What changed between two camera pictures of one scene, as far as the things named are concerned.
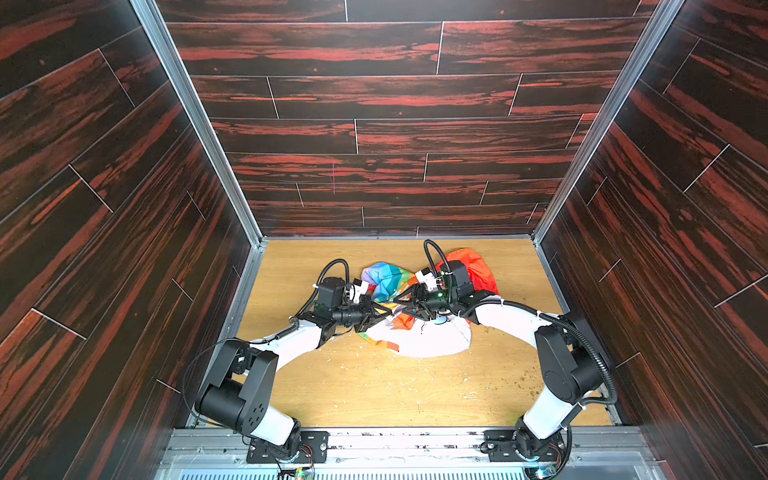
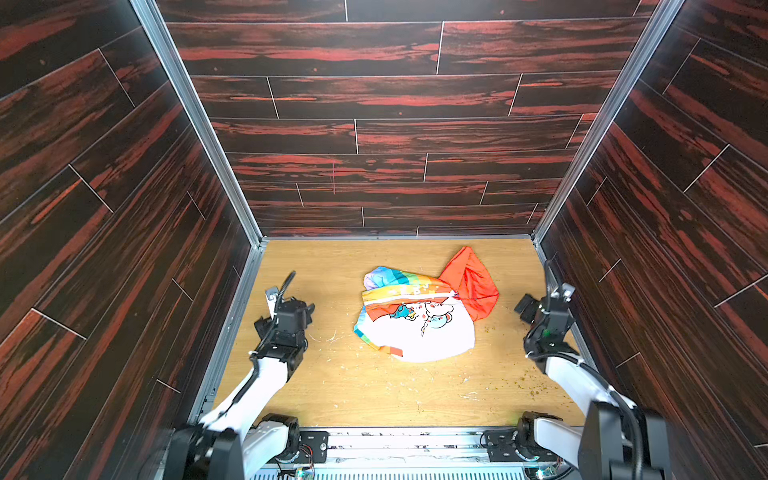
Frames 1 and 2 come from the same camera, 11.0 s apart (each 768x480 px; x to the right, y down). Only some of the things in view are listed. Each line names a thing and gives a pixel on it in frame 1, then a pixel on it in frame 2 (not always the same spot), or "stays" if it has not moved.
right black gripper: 417,306 to 541,306
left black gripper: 365,313 to 294,310
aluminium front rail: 595,453 stays
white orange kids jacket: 426,323 stays
